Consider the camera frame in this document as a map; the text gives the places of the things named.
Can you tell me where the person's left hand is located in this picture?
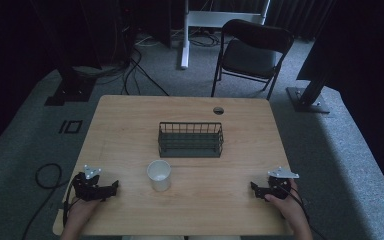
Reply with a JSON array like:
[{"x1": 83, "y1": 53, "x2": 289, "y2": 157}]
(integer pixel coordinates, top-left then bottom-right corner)
[{"x1": 65, "y1": 197, "x2": 103, "y2": 231}]

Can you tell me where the white cup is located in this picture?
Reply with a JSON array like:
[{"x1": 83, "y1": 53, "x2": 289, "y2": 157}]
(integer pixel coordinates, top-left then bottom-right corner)
[{"x1": 146, "y1": 159, "x2": 173, "y2": 193}]

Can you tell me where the dark curtain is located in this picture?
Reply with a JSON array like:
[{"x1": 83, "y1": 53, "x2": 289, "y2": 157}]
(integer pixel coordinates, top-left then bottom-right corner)
[{"x1": 209, "y1": 0, "x2": 338, "y2": 41}]

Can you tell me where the black folding chair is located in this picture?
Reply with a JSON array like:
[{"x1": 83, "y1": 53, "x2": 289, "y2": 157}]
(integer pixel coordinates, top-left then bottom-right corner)
[{"x1": 210, "y1": 18, "x2": 295, "y2": 102}]

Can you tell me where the black metal stand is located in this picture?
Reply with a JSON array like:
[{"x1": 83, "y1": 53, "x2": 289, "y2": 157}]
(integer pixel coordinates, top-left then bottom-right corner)
[
  {"x1": 44, "y1": 0, "x2": 97, "y2": 107},
  {"x1": 285, "y1": 39, "x2": 339, "y2": 115}
]

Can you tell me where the person's right hand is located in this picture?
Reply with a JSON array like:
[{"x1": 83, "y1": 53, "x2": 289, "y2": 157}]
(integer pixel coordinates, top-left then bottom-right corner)
[{"x1": 264, "y1": 179, "x2": 302, "y2": 224}]

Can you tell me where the black looped floor cable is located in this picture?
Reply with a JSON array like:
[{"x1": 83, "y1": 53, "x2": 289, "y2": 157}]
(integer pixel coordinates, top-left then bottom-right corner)
[{"x1": 21, "y1": 162, "x2": 70, "y2": 240}]

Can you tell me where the black floor cable bundle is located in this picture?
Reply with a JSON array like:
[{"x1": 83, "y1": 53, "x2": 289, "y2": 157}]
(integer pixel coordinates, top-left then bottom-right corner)
[{"x1": 73, "y1": 33, "x2": 171, "y2": 98}]

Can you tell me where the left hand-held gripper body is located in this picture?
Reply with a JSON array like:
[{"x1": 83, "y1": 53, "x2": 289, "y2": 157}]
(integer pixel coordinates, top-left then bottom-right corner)
[{"x1": 71, "y1": 164, "x2": 114, "y2": 203}]

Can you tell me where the white desk frame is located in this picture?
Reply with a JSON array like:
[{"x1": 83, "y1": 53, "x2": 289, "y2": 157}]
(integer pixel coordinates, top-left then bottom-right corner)
[{"x1": 180, "y1": 0, "x2": 272, "y2": 70}]

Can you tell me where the right hand-held gripper cable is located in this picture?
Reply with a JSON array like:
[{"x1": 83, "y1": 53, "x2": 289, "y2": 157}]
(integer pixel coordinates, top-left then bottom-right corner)
[{"x1": 274, "y1": 181, "x2": 329, "y2": 240}]

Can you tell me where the hand-held gripper cable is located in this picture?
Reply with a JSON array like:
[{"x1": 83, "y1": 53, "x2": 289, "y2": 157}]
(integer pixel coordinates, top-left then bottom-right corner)
[
  {"x1": 274, "y1": 181, "x2": 329, "y2": 240},
  {"x1": 61, "y1": 181, "x2": 81, "y2": 228}
]

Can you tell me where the dark wire basket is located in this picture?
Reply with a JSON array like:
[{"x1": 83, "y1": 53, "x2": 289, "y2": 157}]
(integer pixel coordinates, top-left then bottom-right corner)
[{"x1": 157, "y1": 121, "x2": 225, "y2": 159}]

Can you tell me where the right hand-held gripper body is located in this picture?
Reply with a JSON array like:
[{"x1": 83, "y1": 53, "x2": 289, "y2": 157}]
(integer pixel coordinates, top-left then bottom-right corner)
[{"x1": 261, "y1": 167, "x2": 300, "y2": 201}]

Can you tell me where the left hand-held gripper cable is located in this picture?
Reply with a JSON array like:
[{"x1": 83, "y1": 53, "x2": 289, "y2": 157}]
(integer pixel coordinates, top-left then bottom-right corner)
[{"x1": 61, "y1": 181, "x2": 81, "y2": 228}]

